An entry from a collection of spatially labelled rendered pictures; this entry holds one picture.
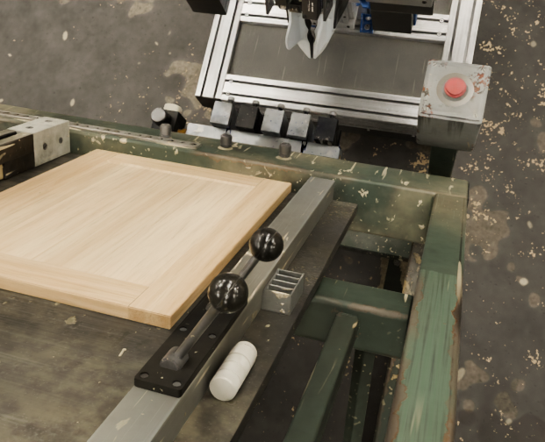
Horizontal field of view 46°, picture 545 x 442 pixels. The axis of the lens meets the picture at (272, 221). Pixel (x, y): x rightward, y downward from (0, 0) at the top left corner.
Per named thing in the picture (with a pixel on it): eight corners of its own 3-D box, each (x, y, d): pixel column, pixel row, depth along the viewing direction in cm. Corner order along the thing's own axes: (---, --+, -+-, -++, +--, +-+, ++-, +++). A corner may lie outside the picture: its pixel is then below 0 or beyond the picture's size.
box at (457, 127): (482, 102, 139) (492, 64, 122) (472, 153, 137) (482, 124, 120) (426, 94, 142) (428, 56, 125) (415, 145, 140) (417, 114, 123)
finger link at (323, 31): (302, 79, 81) (299, 14, 74) (315, 51, 85) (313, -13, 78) (326, 82, 81) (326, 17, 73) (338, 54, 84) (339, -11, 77)
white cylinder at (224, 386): (234, 405, 67) (258, 364, 74) (236, 381, 66) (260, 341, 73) (207, 398, 67) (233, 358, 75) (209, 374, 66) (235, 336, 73)
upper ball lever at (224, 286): (191, 369, 67) (261, 282, 61) (175, 390, 63) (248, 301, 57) (162, 346, 67) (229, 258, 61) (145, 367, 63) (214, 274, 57)
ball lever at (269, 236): (231, 315, 77) (294, 237, 71) (219, 331, 74) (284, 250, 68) (206, 295, 77) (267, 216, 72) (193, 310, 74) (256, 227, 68)
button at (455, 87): (467, 82, 123) (468, 77, 121) (463, 102, 122) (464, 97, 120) (446, 80, 124) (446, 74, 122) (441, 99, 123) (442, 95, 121)
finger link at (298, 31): (278, 75, 82) (274, 11, 75) (292, 48, 86) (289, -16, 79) (302, 79, 81) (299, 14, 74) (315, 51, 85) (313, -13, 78)
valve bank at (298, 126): (366, 137, 161) (360, 99, 138) (354, 191, 159) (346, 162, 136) (182, 108, 173) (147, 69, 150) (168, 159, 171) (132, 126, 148)
